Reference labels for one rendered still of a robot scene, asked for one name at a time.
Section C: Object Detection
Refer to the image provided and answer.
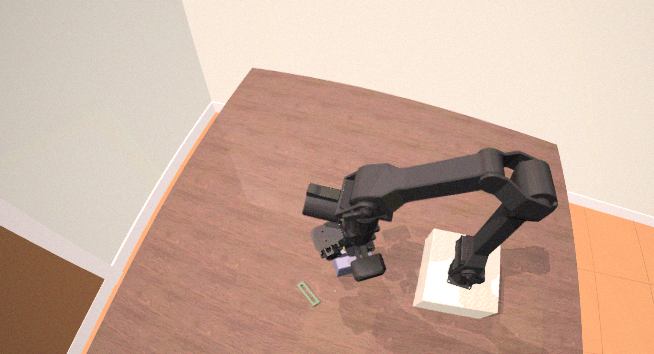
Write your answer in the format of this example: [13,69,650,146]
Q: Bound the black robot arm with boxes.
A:
[302,147,558,290]

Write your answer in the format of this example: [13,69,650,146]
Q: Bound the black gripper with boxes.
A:
[341,219,386,282]

